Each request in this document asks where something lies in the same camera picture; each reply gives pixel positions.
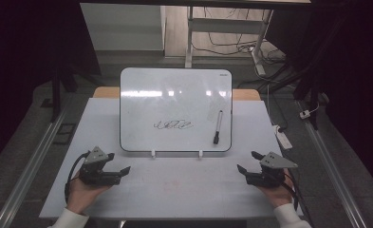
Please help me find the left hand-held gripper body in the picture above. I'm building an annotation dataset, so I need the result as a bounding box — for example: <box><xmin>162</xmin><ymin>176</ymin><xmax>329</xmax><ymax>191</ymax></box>
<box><xmin>79</xmin><ymin>145</ymin><xmax>122</xmax><ymax>186</ymax></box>

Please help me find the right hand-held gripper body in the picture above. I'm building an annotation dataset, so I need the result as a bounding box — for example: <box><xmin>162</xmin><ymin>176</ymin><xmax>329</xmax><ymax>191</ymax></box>
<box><xmin>246</xmin><ymin>151</ymin><xmax>299</xmax><ymax>188</ymax></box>

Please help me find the white marker with black cap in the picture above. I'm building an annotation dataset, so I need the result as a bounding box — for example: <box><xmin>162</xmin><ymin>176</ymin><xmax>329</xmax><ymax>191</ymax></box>
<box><xmin>213</xmin><ymin>109</ymin><xmax>224</xmax><ymax>145</ymax></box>

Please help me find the white whiteboard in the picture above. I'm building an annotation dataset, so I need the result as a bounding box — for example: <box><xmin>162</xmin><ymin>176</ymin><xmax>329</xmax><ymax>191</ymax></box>
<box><xmin>120</xmin><ymin>66</ymin><xmax>233</xmax><ymax>153</ymax></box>

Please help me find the person's right hand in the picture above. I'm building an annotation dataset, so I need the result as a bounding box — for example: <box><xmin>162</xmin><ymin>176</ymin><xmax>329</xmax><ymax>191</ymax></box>
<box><xmin>258</xmin><ymin>176</ymin><xmax>298</xmax><ymax>209</ymax></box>

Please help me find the person's left hand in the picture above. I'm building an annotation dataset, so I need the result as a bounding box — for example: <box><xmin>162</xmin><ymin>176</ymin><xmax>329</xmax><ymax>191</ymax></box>
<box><xmin>65</xmin><ymin>172</ymin><xmax>113</xmax><ymax>217</ymax></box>

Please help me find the wooden board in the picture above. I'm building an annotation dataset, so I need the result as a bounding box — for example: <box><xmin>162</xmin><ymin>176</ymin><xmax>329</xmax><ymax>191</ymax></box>
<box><xmin>92</xmin><ymin>86</ymin><xmax>261</xmax><ymax>102</ymax></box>

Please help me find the black metal stand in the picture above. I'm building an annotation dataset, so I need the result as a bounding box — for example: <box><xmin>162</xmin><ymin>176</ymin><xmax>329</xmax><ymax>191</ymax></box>
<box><xmin>48</xmin><ymin>61</ymin><xmax>78</xmax><ymax>124</ymax></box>
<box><xmin>291</xmin><ymin>61</ymin><xmax>323</xmax><ymax>131</ymax></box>

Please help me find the dark curtain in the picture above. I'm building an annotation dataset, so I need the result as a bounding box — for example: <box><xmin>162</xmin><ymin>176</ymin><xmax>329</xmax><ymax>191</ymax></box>
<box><xmin>0</xmin><ymin>0</ymin><xmax>102</xmax><ymax>174</ymax></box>
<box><xmin>265</xmin><ymin>0</ymin><xmax>373</xmax><ymax>196</ymax></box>

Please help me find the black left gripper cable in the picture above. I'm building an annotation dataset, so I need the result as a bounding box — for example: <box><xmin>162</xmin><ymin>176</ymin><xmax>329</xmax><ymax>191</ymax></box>
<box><xmin>64</xmin><ymin>151</ymin><xmax>91</xmax><ymax>204</ymax></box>

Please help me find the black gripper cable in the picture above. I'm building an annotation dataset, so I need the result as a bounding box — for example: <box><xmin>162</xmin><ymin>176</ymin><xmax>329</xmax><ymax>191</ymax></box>
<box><xmin>282</xmin><ymin>169</ymin><xmax>315</xmax><ymax>228</ymax></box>
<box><xmin>64</xmin><ymin>151</ymin><xmax>91</xmax><ymax>204</ymax></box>

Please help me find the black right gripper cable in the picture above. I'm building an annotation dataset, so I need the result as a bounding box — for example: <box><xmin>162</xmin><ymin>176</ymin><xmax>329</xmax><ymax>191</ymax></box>
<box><xmin>282</xmin><ymin>169</ymin><xmax>315</xmax><ymax>228</ymax></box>

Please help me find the black power strip cable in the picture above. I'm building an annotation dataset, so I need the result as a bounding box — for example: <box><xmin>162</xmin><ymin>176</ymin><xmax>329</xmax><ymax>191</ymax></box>
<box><xmin>267</xmin><ymin>84</ymin><xmax>289</xmax><ymax>133</ymax></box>

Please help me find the black floor bracket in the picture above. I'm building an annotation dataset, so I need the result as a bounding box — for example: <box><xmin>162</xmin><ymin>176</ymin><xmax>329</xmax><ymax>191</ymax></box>
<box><xmin>51</xmin><ymin>123</ymin><xmax>77</xmax><ymax>146</ymax></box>

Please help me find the small white adapter with cable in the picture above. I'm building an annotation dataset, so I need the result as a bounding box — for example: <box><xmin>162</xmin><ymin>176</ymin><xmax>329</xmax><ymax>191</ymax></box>
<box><xmin>299</xmin><ymin>103</ymin><xmax>321</xmax><ymax>121</ymax></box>

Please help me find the metal floor rail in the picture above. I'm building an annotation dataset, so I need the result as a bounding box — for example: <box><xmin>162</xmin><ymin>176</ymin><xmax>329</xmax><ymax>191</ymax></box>
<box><xmin>0</xmin><ymin>103</ymin><xmax>73</xmax><ymax>228</ymax></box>
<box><xmin>296</xmin><ymin>100</ymin><xmax>369</xmax><ymax>228</ymax></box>

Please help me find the tangle of floor cables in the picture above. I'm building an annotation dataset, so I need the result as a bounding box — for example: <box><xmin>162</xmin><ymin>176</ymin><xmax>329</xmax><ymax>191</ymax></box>
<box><xmin>192</xmin><ymin>6</ymin><xmax>287</xmax><ymax>66</ymax></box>

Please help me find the white frame desk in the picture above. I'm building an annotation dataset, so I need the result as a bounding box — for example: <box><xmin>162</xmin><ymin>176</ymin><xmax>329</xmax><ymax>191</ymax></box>
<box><xmin>79</xmin><ymin>0</ymin><xmax>312</xmax><ymax>77</ymax></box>

